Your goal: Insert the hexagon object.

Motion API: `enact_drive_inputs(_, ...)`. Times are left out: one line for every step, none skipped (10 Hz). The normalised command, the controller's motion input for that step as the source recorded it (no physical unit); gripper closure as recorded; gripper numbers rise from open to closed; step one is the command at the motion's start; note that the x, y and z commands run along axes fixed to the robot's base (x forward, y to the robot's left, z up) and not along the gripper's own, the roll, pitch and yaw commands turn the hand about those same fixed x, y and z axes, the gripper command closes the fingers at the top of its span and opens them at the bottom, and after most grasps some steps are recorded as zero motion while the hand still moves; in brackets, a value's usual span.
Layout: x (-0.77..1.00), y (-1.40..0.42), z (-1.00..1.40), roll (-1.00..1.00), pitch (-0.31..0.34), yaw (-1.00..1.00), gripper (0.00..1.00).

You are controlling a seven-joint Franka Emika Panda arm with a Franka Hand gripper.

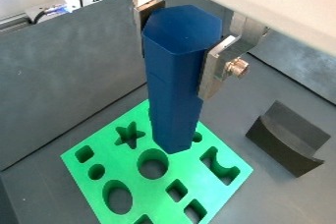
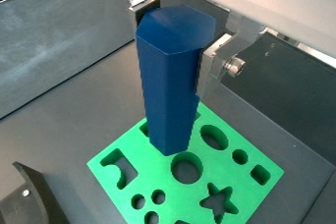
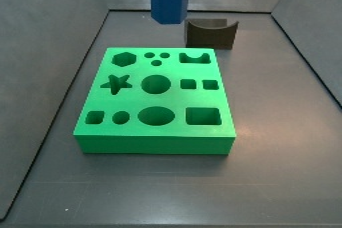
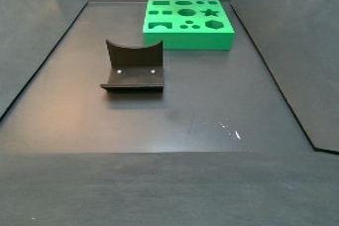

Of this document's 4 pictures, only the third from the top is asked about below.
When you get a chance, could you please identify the dark brown curved block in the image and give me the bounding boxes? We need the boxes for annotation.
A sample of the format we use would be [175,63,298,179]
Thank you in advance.
[184,19,239,50]

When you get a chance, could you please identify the green shape sorter block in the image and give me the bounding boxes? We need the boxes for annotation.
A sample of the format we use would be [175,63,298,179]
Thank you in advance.
[73,47,236,155]

